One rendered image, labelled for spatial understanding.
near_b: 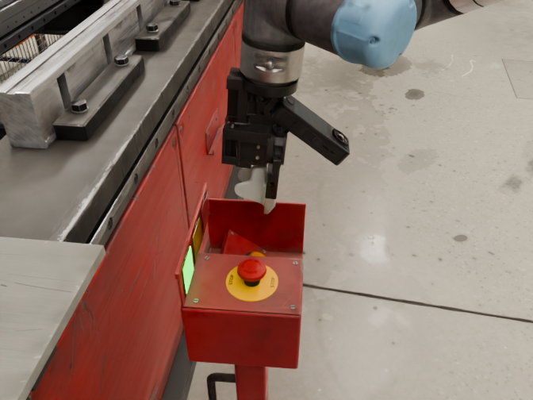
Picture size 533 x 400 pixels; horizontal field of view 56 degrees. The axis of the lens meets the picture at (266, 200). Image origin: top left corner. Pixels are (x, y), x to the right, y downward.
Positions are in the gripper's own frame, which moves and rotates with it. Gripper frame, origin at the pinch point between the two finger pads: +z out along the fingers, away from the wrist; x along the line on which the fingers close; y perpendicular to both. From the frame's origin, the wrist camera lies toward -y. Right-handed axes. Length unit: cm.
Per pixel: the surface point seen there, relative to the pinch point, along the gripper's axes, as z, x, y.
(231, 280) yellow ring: 6.1, 10.0, 4.3
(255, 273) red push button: 3.0, 11.0, 1.0
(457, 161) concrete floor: 77, -151, -84
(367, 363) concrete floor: 81, -35, -34
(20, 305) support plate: -14.7, 34.8, 17.3
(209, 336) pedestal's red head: 12.0, 15.1, 6.2
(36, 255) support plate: -14.7, 29.5, 18.5
